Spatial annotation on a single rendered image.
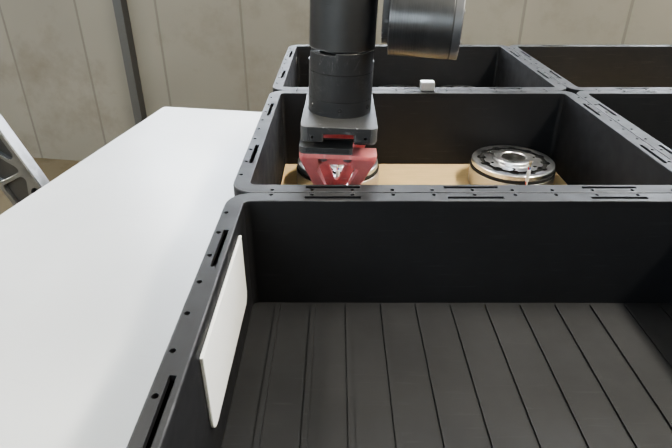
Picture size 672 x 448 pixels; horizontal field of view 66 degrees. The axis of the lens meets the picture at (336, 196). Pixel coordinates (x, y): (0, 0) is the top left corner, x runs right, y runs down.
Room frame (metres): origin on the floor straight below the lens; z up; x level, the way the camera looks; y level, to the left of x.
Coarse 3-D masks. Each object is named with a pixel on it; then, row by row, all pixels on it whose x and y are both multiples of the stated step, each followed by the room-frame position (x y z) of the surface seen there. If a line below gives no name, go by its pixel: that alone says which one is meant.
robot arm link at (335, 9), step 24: (312, 0) 0.45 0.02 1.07; (336, 0) 0.43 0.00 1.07; (360, 0) 0.43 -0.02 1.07; (384, 0) 0.43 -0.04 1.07; (312, 24) 0.45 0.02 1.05; (336, 24) 0.43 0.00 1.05; (360, 24) 0.43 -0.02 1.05; (384, 24) 0.43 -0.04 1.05; (336, 48) 0.43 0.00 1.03; (360, 48) 0.43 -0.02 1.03
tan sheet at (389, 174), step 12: (288, 168) 0.65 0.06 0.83; (384, 168) 0.65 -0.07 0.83; (396, 168) 0.65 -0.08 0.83; (408, 168) 0.65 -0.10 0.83; (420, 168) 0.65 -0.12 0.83; (432, 168) 0.65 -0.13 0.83; (444, 168) 0.65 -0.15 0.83; (456, 168) 0.65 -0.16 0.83; (468, 168) 0.65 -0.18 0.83; (288, 180) 0.61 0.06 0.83; (384, 180) 0.61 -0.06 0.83; (396, 180) 0.61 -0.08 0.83; (408, 180) 0.61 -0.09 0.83; (420, 180) 0.61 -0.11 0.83; (432, 180) 0.61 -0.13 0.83; (444, 180) 0.61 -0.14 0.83; (456, 180) 0.61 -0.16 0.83
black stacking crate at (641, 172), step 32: (288, 128) 0.66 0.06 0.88; (384, 128) 0.66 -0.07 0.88; (416, 128) 0.66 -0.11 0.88; (448, 128) 0.66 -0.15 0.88; (480, 128) 0.66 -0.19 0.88; (512, 128) 0.66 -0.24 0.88; (544, 128) 0.66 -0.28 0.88; (576, 128) 0.61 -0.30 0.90; (288, 160) 0.66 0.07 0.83; (384, 160) 0.66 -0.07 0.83; (416, 160) 0.66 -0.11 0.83; (448, 160) 0.66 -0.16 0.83; (576, 160) 0.59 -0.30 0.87; (608, 160) 0.52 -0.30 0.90; (640, 160) 0.47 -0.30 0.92
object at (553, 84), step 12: (288, 48) 0.94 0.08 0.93; (300, 48) 0.96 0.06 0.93; (384, 48) 0.96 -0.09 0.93; (468, 48) 0.96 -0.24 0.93; (480, 48) 0.96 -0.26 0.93; (492, 48) 0.96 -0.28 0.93; (504, 48) 0.94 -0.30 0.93; (288, 60) 0.85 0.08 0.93; (516, 60) 0.87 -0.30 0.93; (288, 72) 0.78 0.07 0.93; (540, 72) 0.77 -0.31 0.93; (276, 84) 0.71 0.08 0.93; (552, 84) 0.71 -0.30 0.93
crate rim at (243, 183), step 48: (288, 96) 0.66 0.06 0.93; (384, 96) 0.66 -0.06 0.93; (432, 96) 0.66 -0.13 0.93; (480, 96) 0.66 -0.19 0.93; (528, 96) 0.66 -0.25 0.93; (576, 96) 0.65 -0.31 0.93; (240, 192) 0.38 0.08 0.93; (288, 192) 0.38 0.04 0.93; (336, 192) 0.38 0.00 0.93; (384, 192) 0.38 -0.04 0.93; (432, 192) 0.38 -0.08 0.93; (480, 192) 0.38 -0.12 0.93; (528, 192) 0.38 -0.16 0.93; (576, 192) 0.38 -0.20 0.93; (624, 192) 0.38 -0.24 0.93
